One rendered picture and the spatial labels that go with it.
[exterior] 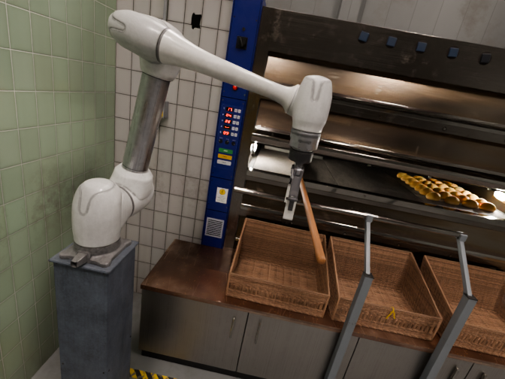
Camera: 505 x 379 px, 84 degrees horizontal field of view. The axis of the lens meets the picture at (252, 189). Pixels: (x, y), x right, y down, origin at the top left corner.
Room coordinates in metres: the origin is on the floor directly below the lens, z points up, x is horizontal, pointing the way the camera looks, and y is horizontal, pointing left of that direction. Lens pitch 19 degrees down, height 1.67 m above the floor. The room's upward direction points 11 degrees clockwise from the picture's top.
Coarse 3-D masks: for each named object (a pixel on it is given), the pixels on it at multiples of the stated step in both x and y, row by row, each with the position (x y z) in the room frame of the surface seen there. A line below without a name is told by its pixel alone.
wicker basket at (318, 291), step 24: (240, 240) 1.54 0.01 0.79; (264, 240) 1.70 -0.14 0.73; (240, 264) 1.59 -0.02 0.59; (264, 264) 1.64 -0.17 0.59; (288, 264) 1.66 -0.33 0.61; (312, 264) 1.65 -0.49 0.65; (240, 288) 1.28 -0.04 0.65; (264, 288) 1.27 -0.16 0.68; (288, 288) 1.26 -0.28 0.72; (312, 288) 1.48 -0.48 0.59; (312, 312) 1.25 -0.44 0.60
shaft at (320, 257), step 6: (300, 186) 1.56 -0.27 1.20; (306, 192) 1.45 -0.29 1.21; (306, 198) 1.34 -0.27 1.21; (306, 204) 1.27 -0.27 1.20; (306, 210) 1.20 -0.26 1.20; (312, 216) 1.13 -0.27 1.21; (312, 222) 1.06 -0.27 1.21; (312, 228) 1.01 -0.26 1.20; (312, 234) 0.97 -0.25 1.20; (318, 234) 0.97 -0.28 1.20; (312, 240) 0.94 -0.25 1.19; (318, 240) 0.91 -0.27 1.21; (318, 246) 0.87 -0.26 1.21; (318, 252) 0.83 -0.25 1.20; (318, 258) 0.80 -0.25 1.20; (324, 258) 0.80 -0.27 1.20
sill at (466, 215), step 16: (256, 176) 1.77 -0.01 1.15; (272, 176) 1.76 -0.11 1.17; (288, 176) 1.79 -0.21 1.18; (336, 192) 1.75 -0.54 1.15; (352, 192) 1.74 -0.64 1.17; (368, 192) 1.78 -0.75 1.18; (416, 208) 1.72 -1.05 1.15; (432, 208) 1.72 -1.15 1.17; (448, 208) 1.74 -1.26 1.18; (496, 224) 1.70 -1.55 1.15
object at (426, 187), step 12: (408, 180) 2.23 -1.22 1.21; (420, 180) 2.31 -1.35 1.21; (432, 180) 2.39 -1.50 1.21; (420, 192) 1.99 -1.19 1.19; (432, 192) 1.90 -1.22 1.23; (444, 192) 1.98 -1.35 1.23; (456, 192) 2.05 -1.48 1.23; (468, 192) 2.13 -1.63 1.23; (456, 204) 1.86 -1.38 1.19; (468, 204) 1.86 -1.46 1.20; (480, 204) 1.94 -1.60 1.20; (492, 204) 1.88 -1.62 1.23
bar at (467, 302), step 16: (240, 192) 1.40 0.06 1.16; (256, 192) 1.40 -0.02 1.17; (320, 208) 1.38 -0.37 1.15; (336, 208) 1.38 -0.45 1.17; (368, 224) 1.35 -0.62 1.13; (400, 224) 1.36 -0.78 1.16; (416, 224) 1.36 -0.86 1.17; (368, 240) 1.29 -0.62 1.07; (464, 240) 1.34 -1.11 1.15; (368, 256) 1.23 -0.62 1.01; (464, 256) 1.28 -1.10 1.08; (368, 272) 1.17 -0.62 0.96; (464, 272) 1.22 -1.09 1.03; (368, 288) 1.14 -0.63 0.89; (464, 288) 1.18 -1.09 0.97; (352, 304) 1.16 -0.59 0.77; (464, 304) 1.13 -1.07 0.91; (352, 320) 1.14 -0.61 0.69; (464, 320) 1.12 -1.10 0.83; (448, 336) 1.13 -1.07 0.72; (336, 352) 1.15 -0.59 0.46; (448, 352) 1.12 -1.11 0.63; (336, 368) 1.14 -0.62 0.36; (432, 368) 1.12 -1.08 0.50
